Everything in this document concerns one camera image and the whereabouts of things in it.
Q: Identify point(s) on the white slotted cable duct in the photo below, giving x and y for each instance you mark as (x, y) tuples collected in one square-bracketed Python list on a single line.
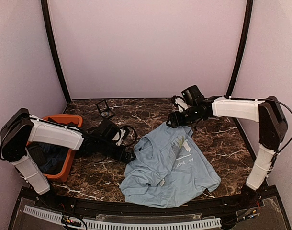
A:
[(109, 222)]

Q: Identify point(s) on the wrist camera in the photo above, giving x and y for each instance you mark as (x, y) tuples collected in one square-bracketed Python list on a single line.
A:
[(120, 136), (180, 103)]

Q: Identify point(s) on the orange plastic bin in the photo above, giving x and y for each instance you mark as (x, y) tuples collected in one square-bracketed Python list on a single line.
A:
[(69, 120)]

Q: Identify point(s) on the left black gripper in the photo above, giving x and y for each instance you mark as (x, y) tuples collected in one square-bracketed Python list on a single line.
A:
[(119, 156)]

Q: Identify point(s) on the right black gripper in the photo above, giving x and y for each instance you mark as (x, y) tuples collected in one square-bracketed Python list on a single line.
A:
[(176, 120)]

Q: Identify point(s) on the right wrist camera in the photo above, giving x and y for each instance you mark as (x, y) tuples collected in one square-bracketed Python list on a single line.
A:
[(180, 103)]

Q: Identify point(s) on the dark clothes in bin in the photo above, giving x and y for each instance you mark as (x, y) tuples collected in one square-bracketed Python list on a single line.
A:
[(48, 157)]

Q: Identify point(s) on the black right frame post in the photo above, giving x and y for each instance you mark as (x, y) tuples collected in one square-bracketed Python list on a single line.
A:
[(241, 47)]

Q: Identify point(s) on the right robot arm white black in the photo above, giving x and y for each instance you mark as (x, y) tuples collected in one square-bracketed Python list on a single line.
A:
[(192, 107)]

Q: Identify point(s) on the light blue printed t-shirt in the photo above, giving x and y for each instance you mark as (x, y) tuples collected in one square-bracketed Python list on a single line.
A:
[(169, 169)]

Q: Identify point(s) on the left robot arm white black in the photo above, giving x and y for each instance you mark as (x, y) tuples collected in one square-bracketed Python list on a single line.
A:
[(23, 127)]

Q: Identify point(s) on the black front table rail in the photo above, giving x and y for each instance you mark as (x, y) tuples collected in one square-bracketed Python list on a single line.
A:
[(225, 207)]

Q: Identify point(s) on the black left frame post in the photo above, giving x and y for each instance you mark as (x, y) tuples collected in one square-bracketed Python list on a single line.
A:
[(53, 50)]

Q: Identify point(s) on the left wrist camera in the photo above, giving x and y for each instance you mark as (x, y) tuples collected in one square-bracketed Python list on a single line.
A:
[(120, 136)]

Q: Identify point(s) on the black frame post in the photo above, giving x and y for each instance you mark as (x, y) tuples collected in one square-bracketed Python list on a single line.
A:
[(53, 50), (241, 47)]

